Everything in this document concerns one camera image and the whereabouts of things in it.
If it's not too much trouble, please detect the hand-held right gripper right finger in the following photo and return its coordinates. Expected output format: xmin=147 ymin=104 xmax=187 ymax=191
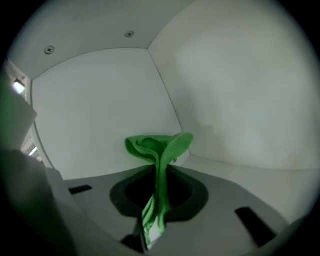
xmin=166 ymin=165 xmax=209 ymax=222

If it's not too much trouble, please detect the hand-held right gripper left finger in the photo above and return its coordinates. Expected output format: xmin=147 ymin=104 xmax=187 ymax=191
xmin=109 ymin=166 xmax=156 ymax=218

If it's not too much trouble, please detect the green cloth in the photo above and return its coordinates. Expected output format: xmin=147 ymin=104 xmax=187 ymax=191
xmin=124 ymin=132 xmax=195 ymax=251

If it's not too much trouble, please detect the white shelf cabinet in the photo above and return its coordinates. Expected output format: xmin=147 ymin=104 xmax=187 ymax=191
xmin=4 ymin=0 xmax=319 ymax=182

